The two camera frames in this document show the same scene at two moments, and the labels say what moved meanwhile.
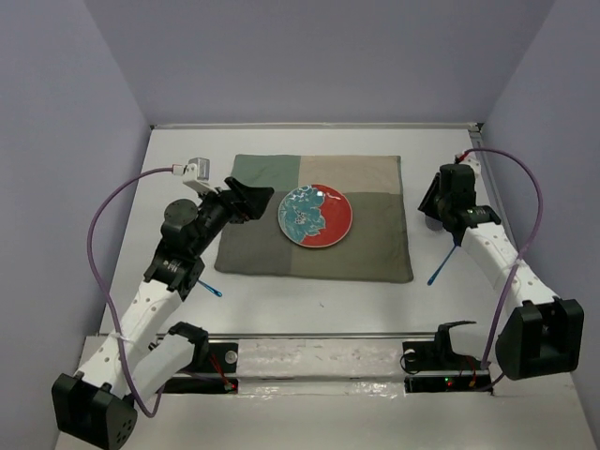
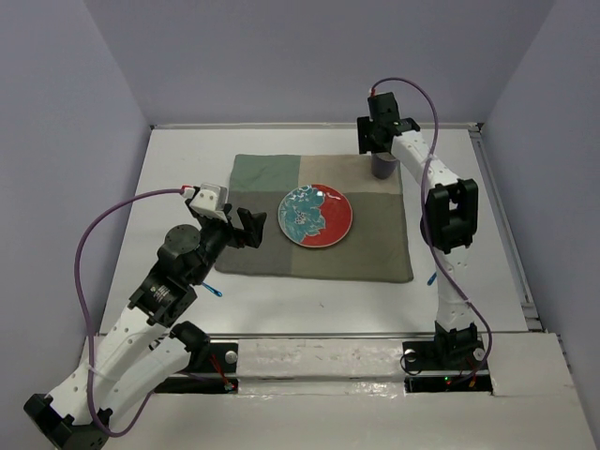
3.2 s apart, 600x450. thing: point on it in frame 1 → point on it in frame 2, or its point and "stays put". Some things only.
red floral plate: [315, 216] stays put
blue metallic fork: [210, 289] stays put
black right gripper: [426, 204] → [365, 126]
